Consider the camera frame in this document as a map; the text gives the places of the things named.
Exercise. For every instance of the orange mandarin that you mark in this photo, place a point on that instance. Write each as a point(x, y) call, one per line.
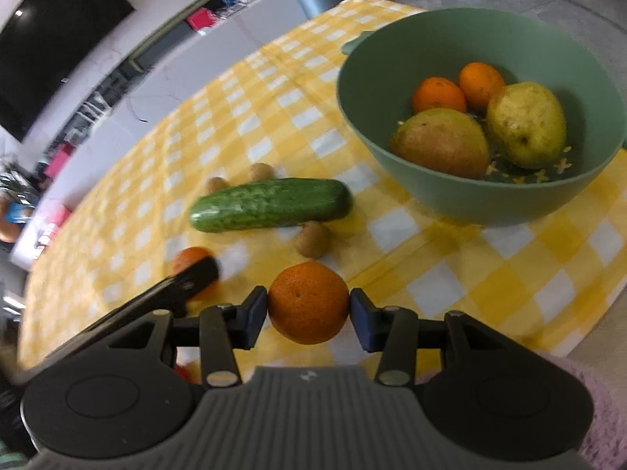
point(481, 83)
point(307, 303)
point(438, 95)
point(188, 257)

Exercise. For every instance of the beige chair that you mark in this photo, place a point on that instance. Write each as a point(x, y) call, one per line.
point(602, 325)

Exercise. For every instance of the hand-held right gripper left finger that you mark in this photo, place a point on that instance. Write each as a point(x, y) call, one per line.
point(254, 318)

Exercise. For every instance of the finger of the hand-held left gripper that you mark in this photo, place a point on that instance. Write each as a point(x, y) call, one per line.
point(198, 279)

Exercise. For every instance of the black television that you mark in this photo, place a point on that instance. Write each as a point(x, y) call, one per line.
point(49, 34)

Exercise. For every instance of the yellow checked tablecloth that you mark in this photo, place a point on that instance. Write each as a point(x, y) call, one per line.
point(245, 107)

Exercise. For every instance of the yellow-green pear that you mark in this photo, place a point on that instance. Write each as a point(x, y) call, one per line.
point(526, 125)

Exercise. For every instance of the red-green pear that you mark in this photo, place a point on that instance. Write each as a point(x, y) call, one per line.
point(441, 142)

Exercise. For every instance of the green cucumber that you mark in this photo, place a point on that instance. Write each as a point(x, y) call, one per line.
point(269, 205)

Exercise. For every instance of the brown round vase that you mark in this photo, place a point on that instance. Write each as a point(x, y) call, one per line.
point(10, 223)

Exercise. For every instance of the pink box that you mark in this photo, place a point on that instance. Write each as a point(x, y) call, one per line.
point(59, 161)

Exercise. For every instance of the pink packet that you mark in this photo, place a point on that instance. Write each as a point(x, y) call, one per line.
point(51, 220)

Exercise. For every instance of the purple fluffy cushion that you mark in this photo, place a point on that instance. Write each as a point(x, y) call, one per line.
point(610, 411)

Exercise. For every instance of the red box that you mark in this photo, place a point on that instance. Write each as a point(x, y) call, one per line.
point(201, 20)

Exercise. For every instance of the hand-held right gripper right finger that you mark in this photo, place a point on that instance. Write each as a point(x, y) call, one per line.
point(361, 320)

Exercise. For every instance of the green plastic colander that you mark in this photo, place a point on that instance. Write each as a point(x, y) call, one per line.
point(441, 200)

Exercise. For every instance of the small brown kiwi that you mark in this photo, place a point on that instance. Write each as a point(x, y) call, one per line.
point(259, 172)
point(313, 239)
point(217, 184)

